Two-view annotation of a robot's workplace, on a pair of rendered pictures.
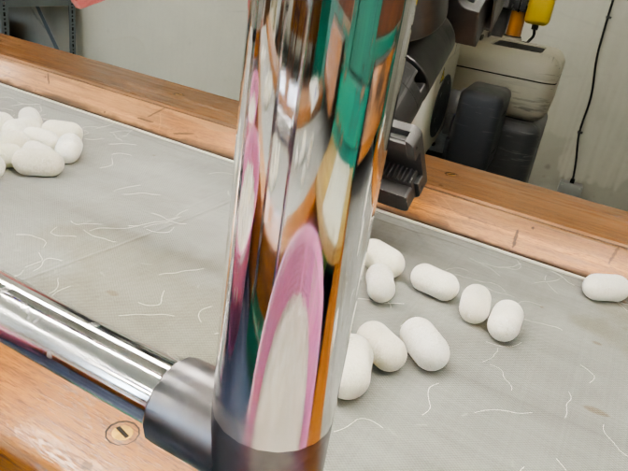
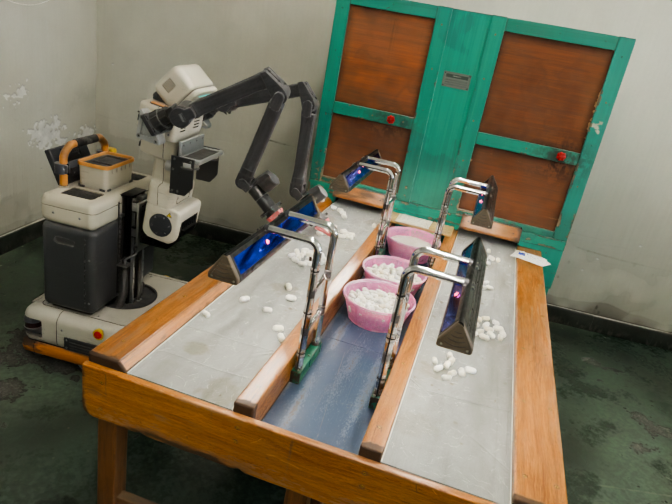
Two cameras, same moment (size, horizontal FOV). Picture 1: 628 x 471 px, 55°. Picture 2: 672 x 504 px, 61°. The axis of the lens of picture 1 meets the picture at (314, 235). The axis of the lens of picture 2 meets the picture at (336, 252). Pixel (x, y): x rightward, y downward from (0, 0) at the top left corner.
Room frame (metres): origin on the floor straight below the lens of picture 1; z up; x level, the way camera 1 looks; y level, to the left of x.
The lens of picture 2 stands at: (0.82, 2.40, 1.66)
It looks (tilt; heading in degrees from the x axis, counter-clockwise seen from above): 22 degrees down; 258
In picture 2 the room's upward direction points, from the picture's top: 10 degrees clockwise
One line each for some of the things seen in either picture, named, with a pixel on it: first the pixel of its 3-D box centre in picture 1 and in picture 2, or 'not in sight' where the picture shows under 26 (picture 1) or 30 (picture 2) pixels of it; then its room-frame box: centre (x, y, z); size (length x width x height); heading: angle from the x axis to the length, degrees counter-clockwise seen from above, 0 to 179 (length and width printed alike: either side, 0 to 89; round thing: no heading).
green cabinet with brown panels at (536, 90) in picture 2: not in sight; (459, 111); (-0.33, -0.54, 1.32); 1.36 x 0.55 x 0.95; 155
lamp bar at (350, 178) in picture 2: not in sight; (359, 167); (0.26, 0.00, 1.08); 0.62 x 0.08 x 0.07; 65
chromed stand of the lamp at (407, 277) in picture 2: not in sight; (423, 333); (0.25, 1.08, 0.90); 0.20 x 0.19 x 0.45; 65
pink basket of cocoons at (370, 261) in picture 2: not in sight; (392, 279); (0.13, 0.36, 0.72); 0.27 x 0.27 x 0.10
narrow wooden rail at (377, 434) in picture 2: not in sight; (424, 309); (0.05, 0.58, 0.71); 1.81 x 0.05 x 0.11; 65
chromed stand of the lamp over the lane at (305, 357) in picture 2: not in sight; (291, 294); (0.61, 0.91, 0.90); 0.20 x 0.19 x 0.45; 65
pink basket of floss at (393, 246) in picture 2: not in sight; (411, 246); (-0.06, -0.04, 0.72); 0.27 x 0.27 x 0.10
